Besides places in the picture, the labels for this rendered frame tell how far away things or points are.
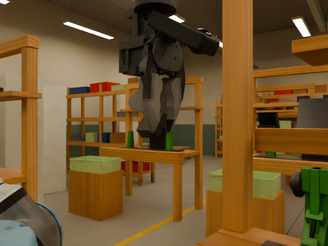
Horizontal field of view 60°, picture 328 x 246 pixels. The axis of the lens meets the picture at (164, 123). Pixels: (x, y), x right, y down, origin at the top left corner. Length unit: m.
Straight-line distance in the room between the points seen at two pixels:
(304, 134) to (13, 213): 0.94
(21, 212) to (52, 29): 8.45
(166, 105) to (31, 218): 0.27
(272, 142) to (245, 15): 0.50
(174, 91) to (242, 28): 0.72
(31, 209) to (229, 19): 0.97
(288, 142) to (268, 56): 10.14
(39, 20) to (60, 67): 1.31
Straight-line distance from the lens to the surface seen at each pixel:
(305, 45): 0.94
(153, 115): 0.43
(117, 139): 6.40
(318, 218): 0.89
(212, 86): 11.82
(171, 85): 0.47
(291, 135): 1.14
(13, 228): 0.39
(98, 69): 9.64
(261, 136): 1.18
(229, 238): 1.12
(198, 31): 0.41
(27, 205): 0.48
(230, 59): 1.16
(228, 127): 1.13
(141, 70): 0.43
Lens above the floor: 1.29
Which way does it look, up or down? level
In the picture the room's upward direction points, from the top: straight up
